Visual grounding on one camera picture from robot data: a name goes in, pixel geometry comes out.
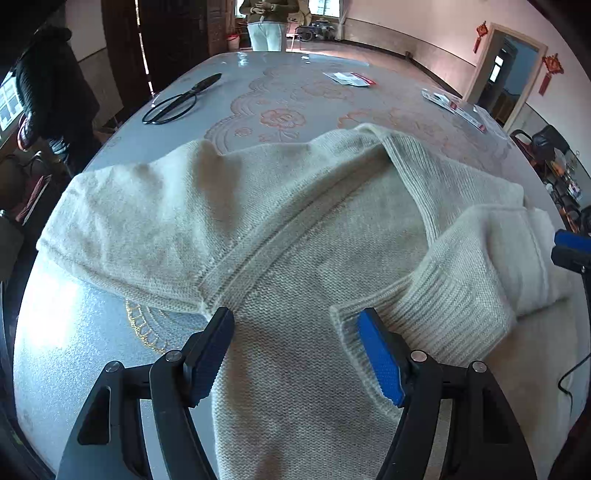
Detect black scissors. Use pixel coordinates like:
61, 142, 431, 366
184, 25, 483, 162
141, 73, 222, 126

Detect end wall window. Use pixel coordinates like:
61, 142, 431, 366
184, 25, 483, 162
308, 0, 345, 16

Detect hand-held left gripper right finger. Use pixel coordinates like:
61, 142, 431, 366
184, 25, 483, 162
358, 308, 539, 480

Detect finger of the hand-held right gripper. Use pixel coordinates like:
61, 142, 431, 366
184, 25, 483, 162
551, 228, 591, 278

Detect beige door frame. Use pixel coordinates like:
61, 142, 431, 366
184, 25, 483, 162
464, 23, 549, 132

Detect torn red white packaging card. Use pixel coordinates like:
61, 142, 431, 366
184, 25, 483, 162
322, 71, 378, 88

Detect large red knot decoration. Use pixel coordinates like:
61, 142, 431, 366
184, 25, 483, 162
538, 53, 565, 97

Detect parked bicycle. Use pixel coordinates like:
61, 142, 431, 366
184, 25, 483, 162
295, 18, 338, 42

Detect cream knit sweater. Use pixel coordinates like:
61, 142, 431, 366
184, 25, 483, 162
36, 124, 575, 480

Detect dark wooden door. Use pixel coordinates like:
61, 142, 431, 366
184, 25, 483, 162
102, 0, 211, 95

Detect long red white packaging card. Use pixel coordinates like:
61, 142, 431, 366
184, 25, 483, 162
450, 102, 488, 134

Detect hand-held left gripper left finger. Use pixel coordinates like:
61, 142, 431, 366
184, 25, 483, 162
55, 307, 235, 480

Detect small red knot decoration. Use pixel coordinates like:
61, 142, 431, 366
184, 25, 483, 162
472, 19, 489, 54

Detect large multi pane window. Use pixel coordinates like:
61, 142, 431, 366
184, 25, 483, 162
0, 69, 26, 137

